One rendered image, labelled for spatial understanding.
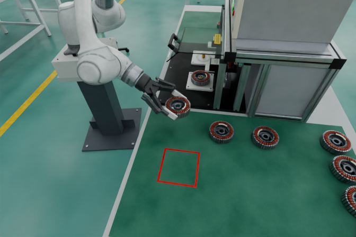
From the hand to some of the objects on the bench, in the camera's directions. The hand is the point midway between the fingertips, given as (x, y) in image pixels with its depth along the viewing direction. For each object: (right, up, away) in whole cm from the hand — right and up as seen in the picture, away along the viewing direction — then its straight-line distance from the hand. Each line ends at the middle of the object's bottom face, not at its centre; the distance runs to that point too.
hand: (177, 106), depth 92 cm
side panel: (+50, -6, +14) cm, 52 cm away
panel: (+40, +20, +36) cm, 58 cm away
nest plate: (+17, +31, +48) cm, 60 cm away
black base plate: (+17, +21, +41) cm, 49 cm away
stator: (+13, +15, +30) cm, 36 cm away
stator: (+40, -15, +4) cm, 43 cm away
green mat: (+28, -27, -6) cm, 39 cm away
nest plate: (+13, +14, +31) cm, 37 cm away
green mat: (+48, +64, +82) cm, 115 cm away
